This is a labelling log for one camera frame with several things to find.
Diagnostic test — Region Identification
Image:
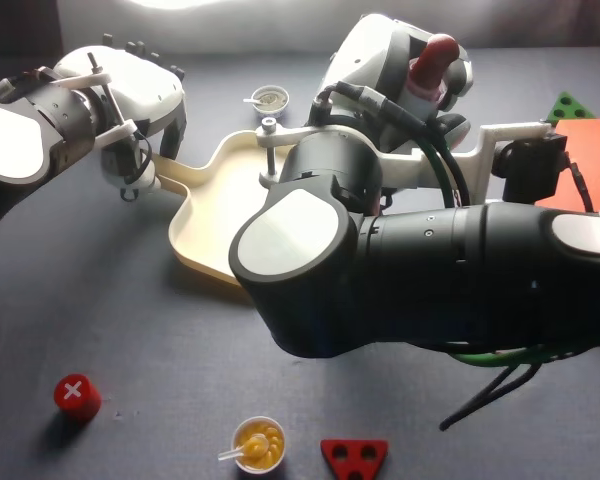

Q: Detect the white cup green food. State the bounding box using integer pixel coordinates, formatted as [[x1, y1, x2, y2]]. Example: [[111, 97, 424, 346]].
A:
[[243, 85, 290, 119]]

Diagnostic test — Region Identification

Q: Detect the cream plastic dustpan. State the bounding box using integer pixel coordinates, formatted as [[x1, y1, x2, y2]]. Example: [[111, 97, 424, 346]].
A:
[[152, 130, 296, 291]]

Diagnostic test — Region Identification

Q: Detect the black cable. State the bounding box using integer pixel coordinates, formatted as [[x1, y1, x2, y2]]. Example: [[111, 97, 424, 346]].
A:
[[438, 357, 549, 432], [309, 82, 474, 209]]

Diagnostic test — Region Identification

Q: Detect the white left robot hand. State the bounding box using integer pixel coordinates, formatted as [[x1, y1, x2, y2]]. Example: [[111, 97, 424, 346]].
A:
[[52, 32, 189, 202]]

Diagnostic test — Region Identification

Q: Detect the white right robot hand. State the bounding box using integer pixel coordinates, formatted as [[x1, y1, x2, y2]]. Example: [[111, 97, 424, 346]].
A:
[[312, 13, 475, 154]]

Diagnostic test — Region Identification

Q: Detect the red triangle block with holes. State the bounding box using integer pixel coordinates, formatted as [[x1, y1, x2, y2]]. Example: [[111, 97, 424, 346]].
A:
[[319, 438, 390, 480]]

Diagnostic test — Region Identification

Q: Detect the green cable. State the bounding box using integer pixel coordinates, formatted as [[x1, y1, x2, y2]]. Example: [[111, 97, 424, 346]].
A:
[[412, 132, 589, 370]]

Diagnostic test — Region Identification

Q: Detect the grey table cloth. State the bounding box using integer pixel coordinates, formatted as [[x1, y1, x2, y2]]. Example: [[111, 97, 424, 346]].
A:
[[0, 47, 600, 480]]

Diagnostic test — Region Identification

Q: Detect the red cylinder white cross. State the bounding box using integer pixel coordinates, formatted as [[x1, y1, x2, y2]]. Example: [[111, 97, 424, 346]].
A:
[[53, 373, 103, 420]]

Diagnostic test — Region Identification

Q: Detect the white cup yellow food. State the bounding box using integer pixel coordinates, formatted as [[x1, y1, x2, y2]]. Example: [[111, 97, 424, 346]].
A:
[[217, 415, 286, 474]]

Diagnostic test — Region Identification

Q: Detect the black wrist camera white bracket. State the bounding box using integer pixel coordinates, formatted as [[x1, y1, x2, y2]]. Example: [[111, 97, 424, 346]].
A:
[[472, 121, 581, 204]]

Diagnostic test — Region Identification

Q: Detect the green triangle block with holes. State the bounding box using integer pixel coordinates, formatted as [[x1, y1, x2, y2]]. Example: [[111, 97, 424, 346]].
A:
[[544, 91, 597, 124]]

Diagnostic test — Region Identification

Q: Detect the white cloth sheet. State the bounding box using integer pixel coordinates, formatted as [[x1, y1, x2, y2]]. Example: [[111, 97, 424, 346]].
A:
[[59, 0, 600, 54]]

